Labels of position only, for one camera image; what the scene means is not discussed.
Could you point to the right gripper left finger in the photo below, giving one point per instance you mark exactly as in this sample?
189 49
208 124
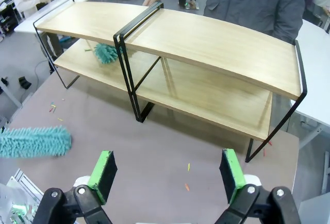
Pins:
77 206

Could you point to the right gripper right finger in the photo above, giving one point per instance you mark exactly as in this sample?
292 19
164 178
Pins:
257 206

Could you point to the teal microfiber duster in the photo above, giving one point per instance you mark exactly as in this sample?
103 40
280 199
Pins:
33 141
105 52

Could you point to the black foam block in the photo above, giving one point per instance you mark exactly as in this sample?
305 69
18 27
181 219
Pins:
4 82
25 82

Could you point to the person grey jacket torso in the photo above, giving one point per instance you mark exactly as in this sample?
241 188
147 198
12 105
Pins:
252 2

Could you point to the aluminium profile rail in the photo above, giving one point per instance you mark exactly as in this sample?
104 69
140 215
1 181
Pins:
24 184

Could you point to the wooden shelf black metal frame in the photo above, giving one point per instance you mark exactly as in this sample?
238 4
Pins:
219 49
90 20

